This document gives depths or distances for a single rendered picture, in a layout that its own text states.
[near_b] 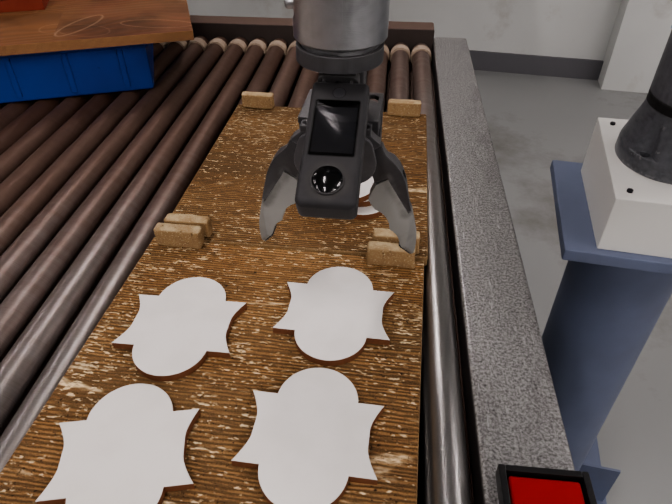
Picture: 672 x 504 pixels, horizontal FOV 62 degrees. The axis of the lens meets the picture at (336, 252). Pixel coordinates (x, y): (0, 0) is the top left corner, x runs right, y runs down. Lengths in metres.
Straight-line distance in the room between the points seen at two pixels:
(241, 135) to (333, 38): 0.56
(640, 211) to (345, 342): 0.47
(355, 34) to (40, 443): 0.44
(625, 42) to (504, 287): 3.20
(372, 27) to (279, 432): 0.34
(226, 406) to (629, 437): 1.43
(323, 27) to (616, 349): 0.82
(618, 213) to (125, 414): 0.67
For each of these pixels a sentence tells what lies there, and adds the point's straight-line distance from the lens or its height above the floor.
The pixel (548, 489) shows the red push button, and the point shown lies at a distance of 0.54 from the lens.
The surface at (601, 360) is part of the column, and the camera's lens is 1.11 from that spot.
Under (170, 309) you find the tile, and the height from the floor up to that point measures 0.95.
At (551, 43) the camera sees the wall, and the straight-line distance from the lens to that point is 3.94.
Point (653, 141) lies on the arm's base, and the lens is 0.90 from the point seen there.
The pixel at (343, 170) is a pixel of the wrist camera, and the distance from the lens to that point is 0.42.
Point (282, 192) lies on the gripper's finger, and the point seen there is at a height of 1.10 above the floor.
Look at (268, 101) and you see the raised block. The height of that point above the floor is 0.95.
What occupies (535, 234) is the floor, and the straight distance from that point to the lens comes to 2.41.
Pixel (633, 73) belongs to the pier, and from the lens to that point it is 3.91.
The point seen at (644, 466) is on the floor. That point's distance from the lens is 1.79.
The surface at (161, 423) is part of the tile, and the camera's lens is 0.54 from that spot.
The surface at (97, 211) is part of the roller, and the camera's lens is 0.88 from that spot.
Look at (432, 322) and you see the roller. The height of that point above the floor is 0.92.
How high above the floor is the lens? 1.38
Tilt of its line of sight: 39 degrees down
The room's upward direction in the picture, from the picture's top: straight up
